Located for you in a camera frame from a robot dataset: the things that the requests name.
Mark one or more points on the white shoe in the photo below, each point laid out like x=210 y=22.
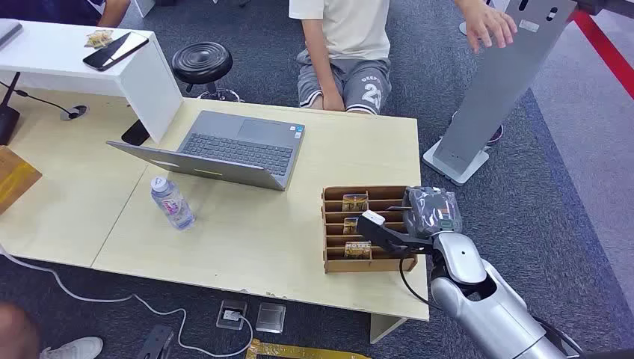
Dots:
x=74 y=348

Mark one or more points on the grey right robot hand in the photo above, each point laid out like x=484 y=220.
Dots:
x=432 y=212

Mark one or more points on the person's left hand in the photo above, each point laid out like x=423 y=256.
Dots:
x=488 y=25

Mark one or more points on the grey kiosk stand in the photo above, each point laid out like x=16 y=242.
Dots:
x=495 y=84

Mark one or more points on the person's right hand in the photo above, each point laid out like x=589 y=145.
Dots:
x=333 y=101

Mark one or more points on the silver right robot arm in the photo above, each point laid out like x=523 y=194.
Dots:
x=490 y=307

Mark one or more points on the black round stool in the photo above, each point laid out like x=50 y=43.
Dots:
x=202 y=62

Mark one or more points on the black monitor stand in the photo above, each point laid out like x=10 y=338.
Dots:
x=7 y=119

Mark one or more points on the metal floor plate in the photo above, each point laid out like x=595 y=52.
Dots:
x=271 y=317

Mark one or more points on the white table leg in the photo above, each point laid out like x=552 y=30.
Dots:
x=386 y=327

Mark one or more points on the person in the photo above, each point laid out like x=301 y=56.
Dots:
x=354 y=44
x=64 y=10

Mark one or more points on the crumpled snack wrapper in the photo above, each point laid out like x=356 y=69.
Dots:
x=99 y=38

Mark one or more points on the wooden slotted card holder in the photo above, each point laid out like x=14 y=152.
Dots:
x=369 y=265

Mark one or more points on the black flat phone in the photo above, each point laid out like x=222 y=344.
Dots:
x=134 y=133

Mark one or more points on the clear plastic water bottle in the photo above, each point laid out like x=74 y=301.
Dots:
x=172 y=203

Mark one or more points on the gold hotel card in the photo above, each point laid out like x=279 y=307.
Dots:
x=357 y=250
x=355 y=202
x=350 y=225

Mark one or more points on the yellow floor tape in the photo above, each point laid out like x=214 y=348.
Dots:
x=297 y=352

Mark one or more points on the black floor bracket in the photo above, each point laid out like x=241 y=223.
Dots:
x=156 y=342

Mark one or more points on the black smartphone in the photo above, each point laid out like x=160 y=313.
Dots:
x=115 y=51

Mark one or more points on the brown wooden box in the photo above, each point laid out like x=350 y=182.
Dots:
x=15 y=177

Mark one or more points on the person's right forearm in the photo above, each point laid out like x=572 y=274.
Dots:
x=319 y=57

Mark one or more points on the white desk riser shelf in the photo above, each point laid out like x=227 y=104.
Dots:
x=143 y=84

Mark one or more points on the grey open laptop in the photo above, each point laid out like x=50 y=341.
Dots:
x=237 y=148

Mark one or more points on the floor power socket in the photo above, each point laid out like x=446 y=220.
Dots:
x=231 y=314

